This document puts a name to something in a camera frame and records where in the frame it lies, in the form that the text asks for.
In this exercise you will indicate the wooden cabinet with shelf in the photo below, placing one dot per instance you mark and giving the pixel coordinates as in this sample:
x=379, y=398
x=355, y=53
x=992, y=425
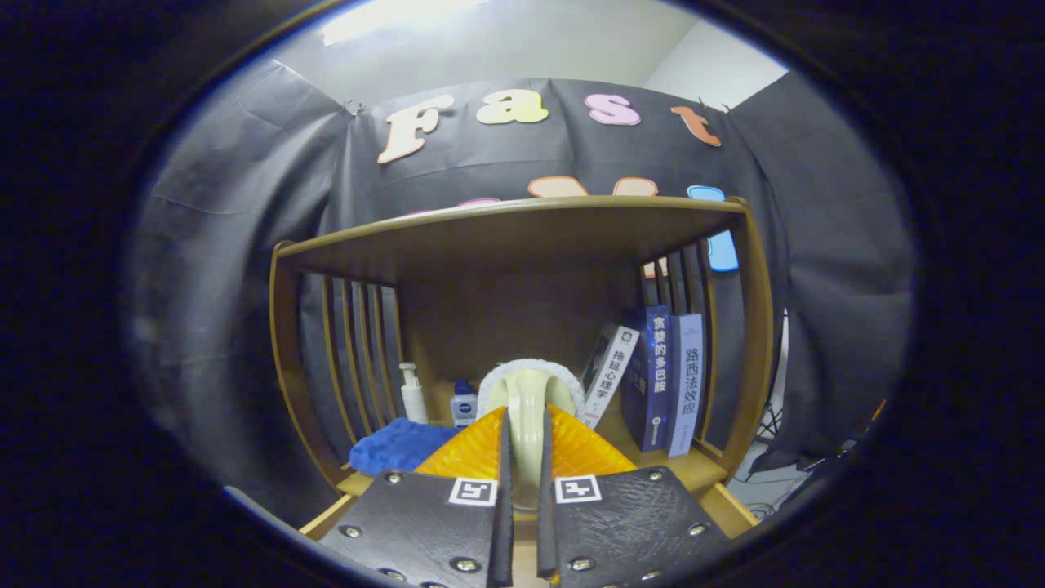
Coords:
x=506, y=245

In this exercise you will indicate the pale blue book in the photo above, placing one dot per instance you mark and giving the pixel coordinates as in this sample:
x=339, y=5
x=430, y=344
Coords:
x=687, y=384

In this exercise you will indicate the blue towel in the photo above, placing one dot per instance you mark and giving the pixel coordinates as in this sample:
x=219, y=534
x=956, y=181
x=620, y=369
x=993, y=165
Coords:
x=400, y=445

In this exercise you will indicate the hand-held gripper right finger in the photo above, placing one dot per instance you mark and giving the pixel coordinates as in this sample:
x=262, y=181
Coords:
x=545, y=531

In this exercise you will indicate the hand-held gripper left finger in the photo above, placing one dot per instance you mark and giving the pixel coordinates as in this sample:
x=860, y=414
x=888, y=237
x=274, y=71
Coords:
x=504, y=523

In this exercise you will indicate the white bottle with blue cap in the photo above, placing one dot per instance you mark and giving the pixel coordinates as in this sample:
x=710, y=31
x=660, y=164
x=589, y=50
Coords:
x=464, y=404

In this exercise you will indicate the white pump bottle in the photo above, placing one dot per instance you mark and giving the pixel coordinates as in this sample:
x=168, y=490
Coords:
x=413, y=396

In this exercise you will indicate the black tripod stand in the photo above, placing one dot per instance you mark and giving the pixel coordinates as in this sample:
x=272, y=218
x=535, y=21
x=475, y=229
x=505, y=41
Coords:
x=771, y=420

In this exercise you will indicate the black backdrop cloth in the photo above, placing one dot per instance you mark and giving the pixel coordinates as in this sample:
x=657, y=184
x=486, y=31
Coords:
x=245, y=245

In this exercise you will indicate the white book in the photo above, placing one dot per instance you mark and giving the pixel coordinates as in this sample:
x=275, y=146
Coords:
x=612, y=371

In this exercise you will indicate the dark blue book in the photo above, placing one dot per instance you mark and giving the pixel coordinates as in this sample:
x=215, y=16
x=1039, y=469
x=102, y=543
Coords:
x=657, y=376

